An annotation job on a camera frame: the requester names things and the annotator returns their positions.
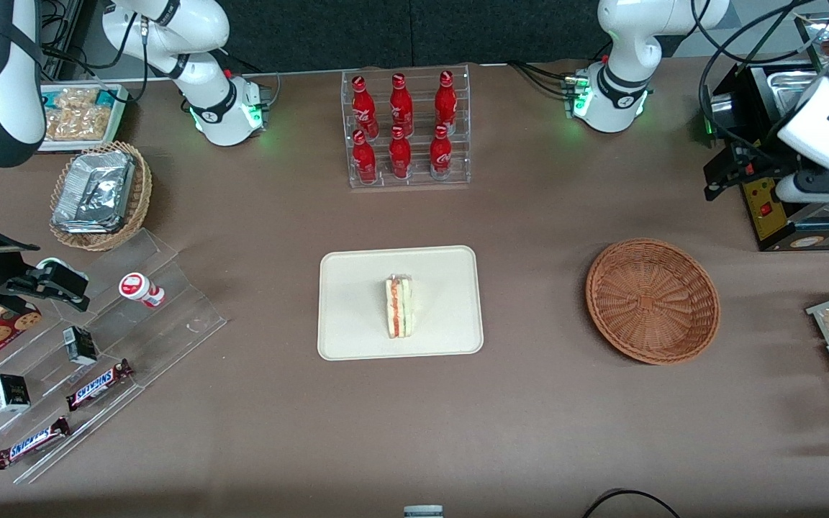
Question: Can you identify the clear acrylic bottle rack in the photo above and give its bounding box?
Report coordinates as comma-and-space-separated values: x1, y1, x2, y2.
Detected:
341, 64, 471, 189

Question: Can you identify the black base cable bundle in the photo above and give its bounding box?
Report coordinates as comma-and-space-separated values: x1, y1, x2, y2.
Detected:
508, 60, 575, 99

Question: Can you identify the black machine with yellow panel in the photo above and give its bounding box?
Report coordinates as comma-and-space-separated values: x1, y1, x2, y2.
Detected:
701, 61, 829, 253

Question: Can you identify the brown wicker basket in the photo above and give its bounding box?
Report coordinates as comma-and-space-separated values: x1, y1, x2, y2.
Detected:
585, 238, 721, 365

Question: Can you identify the white snack tray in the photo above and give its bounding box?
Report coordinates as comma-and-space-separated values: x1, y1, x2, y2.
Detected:
39, 83, 130, 153

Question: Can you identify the small black carton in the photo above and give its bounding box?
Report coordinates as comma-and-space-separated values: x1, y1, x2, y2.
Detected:
0, 373, 31, 413
63, 326, 99, 366

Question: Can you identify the clear acrylic stepped stand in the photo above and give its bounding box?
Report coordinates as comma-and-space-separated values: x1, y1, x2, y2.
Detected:
0, 229, 228, 485

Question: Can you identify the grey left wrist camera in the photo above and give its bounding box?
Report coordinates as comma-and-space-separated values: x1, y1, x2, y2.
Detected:
776, 171, 829, 204

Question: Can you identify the black cable loop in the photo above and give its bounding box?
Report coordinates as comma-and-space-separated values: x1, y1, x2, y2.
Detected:
581, 489, 681, 518

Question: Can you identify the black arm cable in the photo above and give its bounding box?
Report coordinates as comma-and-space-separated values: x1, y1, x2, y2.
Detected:
40, 0, 150, 101
692, 0, 829, 155

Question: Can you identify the red cola bottle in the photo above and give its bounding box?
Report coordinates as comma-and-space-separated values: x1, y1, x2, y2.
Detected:
389, 127, 412, 179
389, 73, 415, 137
352, 75, 379, 139
352, 129, 378, 184
435, 70, 457, 135
430, 124, 453, 179

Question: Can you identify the silver foil pack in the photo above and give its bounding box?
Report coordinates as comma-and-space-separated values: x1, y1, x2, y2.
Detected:
51, 150, 135, 233

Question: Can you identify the Snickers chocolate bar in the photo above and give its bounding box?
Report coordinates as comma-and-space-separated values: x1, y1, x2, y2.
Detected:
66, 359, 133, 412
0, 417, 71, 470

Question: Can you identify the clear bag of crackers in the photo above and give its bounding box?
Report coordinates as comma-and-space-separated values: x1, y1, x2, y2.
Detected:
53, 87, 100, 110
45, 106, 116, 142

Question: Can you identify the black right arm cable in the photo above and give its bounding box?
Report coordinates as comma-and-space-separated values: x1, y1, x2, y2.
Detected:
40, 0, 150, 101

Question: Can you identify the light tan wicker basket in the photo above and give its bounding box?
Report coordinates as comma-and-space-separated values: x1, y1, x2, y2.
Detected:
49, 141, 153, 252

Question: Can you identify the cream plastic tray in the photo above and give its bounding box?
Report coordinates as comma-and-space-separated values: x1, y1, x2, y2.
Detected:
317, 245, 484, 361

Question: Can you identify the small red white bottle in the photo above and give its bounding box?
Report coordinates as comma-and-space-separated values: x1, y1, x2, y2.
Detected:
119, 273, 166, 309

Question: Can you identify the triangle sandwich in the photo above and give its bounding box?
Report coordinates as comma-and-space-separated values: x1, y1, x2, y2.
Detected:
384, 274, 415, 339

